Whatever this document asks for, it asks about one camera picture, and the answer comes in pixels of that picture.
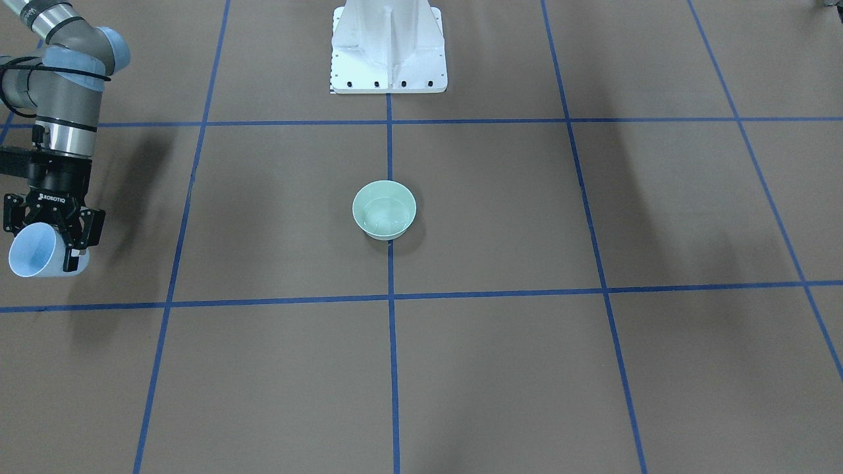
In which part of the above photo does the mint green bowl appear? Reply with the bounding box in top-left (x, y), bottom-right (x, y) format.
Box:
top-left (352, 180), bottom-right (418, 241)

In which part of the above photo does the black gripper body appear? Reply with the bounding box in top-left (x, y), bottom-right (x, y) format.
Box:
top-left (26, 155), bottom-right (92, 215)

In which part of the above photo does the light blue cup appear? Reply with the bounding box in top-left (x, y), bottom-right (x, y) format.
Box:
top-left (8, 223), bottom-right (91, 277)

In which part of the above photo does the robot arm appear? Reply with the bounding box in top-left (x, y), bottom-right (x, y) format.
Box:
top-left (2, 1), bottom-right (130, 277)

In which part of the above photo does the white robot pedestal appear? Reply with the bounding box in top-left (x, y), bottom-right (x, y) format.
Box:
top-left (329, 1), bottom-right (449, 94)

